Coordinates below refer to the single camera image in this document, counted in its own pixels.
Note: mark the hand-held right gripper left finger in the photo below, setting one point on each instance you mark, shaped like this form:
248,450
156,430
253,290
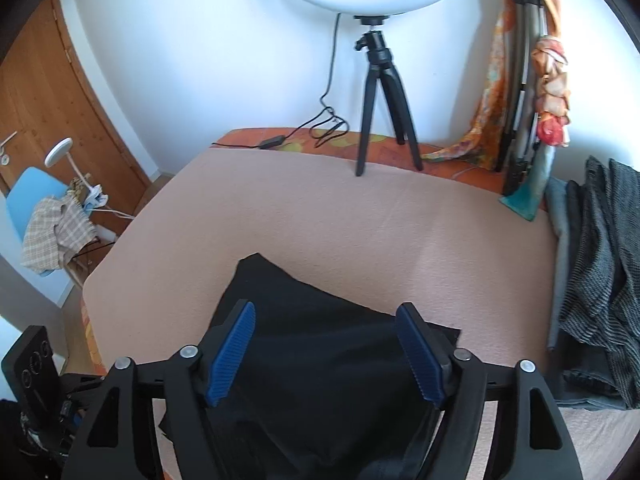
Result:
232,355

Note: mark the orange patterned scarf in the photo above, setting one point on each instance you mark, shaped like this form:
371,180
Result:
487,110

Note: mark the teal glass vase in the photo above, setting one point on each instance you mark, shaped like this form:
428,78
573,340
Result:
532,190

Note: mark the black pants with yellow stripes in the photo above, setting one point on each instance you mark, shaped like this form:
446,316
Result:
320,360

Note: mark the white clip desk lamp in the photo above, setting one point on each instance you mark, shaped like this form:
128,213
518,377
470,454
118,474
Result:
57,152

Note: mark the black mini tripod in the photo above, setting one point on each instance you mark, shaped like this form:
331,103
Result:
380,65

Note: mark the orange fabric flowers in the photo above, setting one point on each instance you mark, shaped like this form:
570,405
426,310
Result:
550,95

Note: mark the wooden door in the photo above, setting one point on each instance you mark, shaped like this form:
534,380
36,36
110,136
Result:
60,100

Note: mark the dark grey folded clothes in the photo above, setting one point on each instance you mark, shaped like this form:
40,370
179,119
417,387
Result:
595,260

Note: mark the blue chair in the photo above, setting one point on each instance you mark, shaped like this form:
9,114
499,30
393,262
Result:
35,185

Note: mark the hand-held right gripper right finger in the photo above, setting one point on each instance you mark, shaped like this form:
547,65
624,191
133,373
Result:
420,360

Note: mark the light grey folded garment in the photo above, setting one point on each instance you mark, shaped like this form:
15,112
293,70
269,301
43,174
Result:
560,220

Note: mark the folded silver light stand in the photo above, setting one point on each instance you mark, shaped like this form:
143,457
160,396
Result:
520,110

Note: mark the white power strip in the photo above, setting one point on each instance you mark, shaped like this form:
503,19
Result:
106,234

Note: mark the beige checked cloth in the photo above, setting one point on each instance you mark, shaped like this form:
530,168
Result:
45,235

